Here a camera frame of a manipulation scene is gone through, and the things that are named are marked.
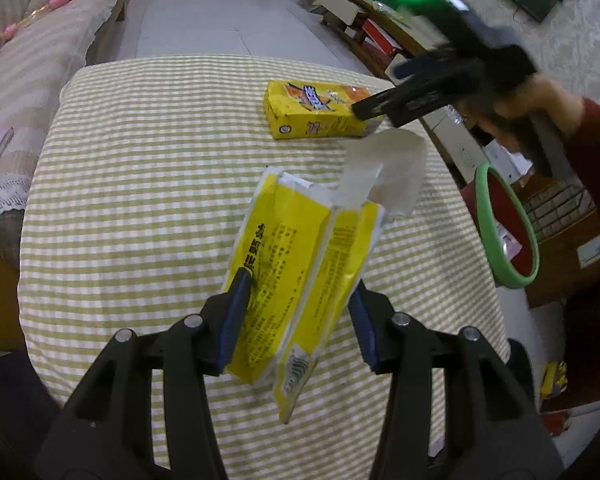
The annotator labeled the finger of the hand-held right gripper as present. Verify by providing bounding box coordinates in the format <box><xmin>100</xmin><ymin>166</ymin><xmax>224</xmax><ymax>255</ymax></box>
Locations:
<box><xmin>392</xmin><ymin>47</ymin><xmax>466</xmax><ymax>81</ymax></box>
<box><xmin>352</xmin><ymin>67</ymin><xmax>486</xmax><ymax>128</ymax></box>

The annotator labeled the red flat box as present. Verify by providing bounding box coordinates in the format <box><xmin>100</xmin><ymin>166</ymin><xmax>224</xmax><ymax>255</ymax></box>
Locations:
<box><xmin>362</xmin><ymin>19</ymin><xmax>403</xmax><ymax>58</ymax></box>

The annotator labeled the sofa with striped beige cover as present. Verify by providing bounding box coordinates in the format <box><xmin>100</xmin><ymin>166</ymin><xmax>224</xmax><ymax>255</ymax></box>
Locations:
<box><xmin>0</xmin><ymin>0</ymin><xmax>133</xmax><ymax>351</ymax></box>

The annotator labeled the yellow snack bag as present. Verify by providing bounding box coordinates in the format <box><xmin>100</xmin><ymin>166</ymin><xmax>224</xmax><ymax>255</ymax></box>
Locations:
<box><xmin>221</xmin><ymin>166</ymin><xmax>385</xmax><ymax>425</ymax></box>

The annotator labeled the red bin with green rim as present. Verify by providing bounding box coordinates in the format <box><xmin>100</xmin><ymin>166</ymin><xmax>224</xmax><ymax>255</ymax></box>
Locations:
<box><xmin>474</xmin><ymin>160</ymin><xmax>540</xmax><ymax>289</ymax></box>

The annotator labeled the wooden lattice door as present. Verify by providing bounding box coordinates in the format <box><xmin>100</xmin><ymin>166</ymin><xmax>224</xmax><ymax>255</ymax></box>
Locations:
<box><xmin>510</xmin><ymin>175</ymin><xmax>600</xmax><ymax>311</ymax></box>

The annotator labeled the white tissue sheet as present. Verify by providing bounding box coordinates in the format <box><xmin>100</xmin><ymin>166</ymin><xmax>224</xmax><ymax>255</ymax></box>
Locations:
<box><xmin>337</xmin><ymin>129</ymin><xmax>427</xmax><ymax>218</ymax></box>

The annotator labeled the white shoe box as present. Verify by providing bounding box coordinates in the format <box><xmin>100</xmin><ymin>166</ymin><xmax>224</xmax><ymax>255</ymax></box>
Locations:
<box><xmin>485</xmin><ymin>140</ymin><xmax>531</xmax><ymax>181</ymax></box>

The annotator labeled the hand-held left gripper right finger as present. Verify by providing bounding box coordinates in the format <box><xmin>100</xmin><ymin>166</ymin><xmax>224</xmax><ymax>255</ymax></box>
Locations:
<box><xmin>347</xmin><ymin>280</ymin><xmax>566</xmax><ymax>480</ymax></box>

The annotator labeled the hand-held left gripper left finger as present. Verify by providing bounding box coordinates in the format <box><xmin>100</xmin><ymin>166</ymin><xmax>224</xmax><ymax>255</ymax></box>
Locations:
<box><xmin>35</xmin><ymin>267</ymin><xmax>254</xmax><ymax>480</ymax></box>

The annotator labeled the yellow juice box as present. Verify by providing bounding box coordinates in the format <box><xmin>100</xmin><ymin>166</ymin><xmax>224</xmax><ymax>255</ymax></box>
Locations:
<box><xmin>263</xmin><ymin>80</ymin><xmax>386</xmax><ymax>139</ymax></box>

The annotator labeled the wooden television cabinet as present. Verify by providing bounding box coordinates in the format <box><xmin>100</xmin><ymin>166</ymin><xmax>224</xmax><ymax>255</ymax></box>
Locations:
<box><xmin>312</xmin><ymin>0</ymin><xmax>486</xmax><ymax>186</ymax></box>

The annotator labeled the person's right hand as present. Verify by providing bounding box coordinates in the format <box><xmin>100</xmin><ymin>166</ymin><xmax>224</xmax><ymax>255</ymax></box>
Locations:
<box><xmin>460</xmin><ymin>77</ymin><xmax>586</xmax><ymax>153</ymax></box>

